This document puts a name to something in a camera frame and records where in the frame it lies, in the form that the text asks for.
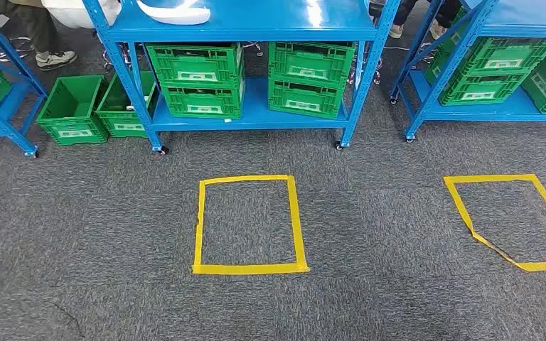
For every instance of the white curved plastic part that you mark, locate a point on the white curved plastic part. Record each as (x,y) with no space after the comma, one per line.
(179,16)

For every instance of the blue metal shelf rack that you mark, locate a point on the blue metal shelf rack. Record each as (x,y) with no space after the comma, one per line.
(254,19)
(513,108)
(0,127)

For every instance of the yellow tape rectangle outline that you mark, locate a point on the yellow tape rectangle outline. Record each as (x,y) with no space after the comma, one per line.
(254,269)

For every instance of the chrome chair base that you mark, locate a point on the chrome chair base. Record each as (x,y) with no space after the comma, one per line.
(254,47)
(375,77)
(21,46)

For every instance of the yellow tape outline cut corner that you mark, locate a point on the yellow tape outline cut corner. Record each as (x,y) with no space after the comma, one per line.
(456,202)

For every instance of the person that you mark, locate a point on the person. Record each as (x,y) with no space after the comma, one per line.
(75,16)
(42,28)
(412,7)

